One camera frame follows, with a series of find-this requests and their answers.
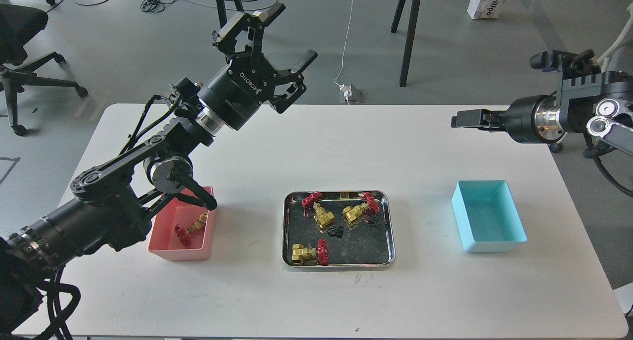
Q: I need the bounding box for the black table leg right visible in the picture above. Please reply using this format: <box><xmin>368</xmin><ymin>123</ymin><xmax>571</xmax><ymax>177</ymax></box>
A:
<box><xmin>390</xmin><ymin>0</ymin><xmax>421</xmax><ymax>87</ymax></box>

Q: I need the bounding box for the black office chair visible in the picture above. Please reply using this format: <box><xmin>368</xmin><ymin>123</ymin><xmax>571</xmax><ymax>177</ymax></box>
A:
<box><xmin>0</xmin><ymin>3</ymin><xmax>88</xmax><ymax>136</ymax></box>

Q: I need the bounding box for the black table leg left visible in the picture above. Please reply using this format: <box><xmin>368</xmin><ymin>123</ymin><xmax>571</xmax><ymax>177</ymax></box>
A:
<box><xmin>216</xmin><ymin>0</ymin><xmax>245</xmax><ymax>28</ymax></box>

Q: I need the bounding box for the white cable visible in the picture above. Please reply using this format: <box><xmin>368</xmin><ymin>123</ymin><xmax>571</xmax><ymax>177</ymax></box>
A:
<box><xmin>333</xmin><ymin>0</ymin><xmax>358</xmax><ymax>88</ymax></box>

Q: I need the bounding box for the black gear centre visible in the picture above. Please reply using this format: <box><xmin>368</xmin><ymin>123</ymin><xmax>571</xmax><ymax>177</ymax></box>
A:
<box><xmin>328</xmin><ymin>226</ymin><xmax>345</xmax><ymax>239</ymax></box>

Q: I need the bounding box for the brass valve top right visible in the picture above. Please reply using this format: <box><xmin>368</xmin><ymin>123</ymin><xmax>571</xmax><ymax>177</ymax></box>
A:
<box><xmin>342</xmin><ymin>192</ymin><xmax>380</xmax><ymax>229</ymax></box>

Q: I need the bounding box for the white power adapter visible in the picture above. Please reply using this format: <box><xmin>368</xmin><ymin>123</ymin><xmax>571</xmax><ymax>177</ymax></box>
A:
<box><xmin>339</xmin><ymin>84</ymin><xmax>364</xmax><ymax>105</ymax></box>

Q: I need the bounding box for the brass valve top left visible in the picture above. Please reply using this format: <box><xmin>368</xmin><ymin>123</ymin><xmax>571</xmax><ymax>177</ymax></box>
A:
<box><xmin>302</xmin><ymin>192</ymin><xmax>335</xmax><ymax>232</ymax></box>

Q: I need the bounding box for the black gear near valve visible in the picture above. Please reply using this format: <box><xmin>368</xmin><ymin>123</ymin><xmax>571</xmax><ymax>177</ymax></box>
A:
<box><xmin>366</xmin><ymin>215</ymin><xmax>381</xmax><ymax>228</ymax></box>

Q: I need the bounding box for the brass valve red handle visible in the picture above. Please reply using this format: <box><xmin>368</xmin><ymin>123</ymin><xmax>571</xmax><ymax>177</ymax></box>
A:
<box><xmin>174</xmin><ymin>212</ymin><xmax>208</xmax><ymax>247</ymax></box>

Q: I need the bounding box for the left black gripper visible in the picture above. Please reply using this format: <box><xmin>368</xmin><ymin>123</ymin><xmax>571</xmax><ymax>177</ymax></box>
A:
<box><xmin>200</xmin><ymin>2</ymin><xmax>318</xmax><ymax>130</ymax></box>

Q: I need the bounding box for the metal tray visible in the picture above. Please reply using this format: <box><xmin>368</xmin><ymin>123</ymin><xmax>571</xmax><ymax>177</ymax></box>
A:
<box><xmin>282</xmin><ymin>190</ymin><xmax>396</xmax><ymax>270</ymax></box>

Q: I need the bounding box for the light blue plastic box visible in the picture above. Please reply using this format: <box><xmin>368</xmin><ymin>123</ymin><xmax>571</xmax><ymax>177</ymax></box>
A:
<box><xmin>452</xmin><ymin>180</ymin><xmax>528</xmax><ymax>253</ymax></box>

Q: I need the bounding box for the black table leg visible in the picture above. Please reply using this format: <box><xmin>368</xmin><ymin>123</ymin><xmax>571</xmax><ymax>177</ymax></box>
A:
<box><xmin>390</xmin><ymin>0</ymin><xmax>421</xmax><ymax>87</ymax></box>
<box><xmin>216</xmin><ymin>0</ymin><xmax>245</xmax><ymax>28</ymax></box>

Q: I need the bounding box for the pink plastic box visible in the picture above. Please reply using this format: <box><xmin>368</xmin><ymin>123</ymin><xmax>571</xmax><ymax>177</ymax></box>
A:
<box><xmin>148</xmin><ymin>198</ymin><xmax>217</xmax><ymax>261</ymax></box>

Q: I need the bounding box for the brass valve bottom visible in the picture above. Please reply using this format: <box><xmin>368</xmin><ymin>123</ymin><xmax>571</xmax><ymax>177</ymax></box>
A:
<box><xmin>291</xmin><ymin>239</ymin><xmax>329</xmax><ymax>266</ymax></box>

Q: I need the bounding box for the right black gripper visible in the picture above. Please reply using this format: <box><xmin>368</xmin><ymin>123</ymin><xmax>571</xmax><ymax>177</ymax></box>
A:
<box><xmin>450</xmin><ymin>95</ymin><xmax>549</xmax><ymax>144</ymax></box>

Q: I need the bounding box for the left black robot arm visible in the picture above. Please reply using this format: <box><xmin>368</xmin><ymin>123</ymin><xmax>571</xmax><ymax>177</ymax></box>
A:
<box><xmin>1</xmin><ymin>2</ymin><xmax>318</xmax><ymax>340</ymax></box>

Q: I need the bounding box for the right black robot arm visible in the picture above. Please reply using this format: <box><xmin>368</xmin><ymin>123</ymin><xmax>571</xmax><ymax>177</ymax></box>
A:
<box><xmin>451</xmin><ymin>49</ymin><xmax>632</xmax><ymax>196</ymax></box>

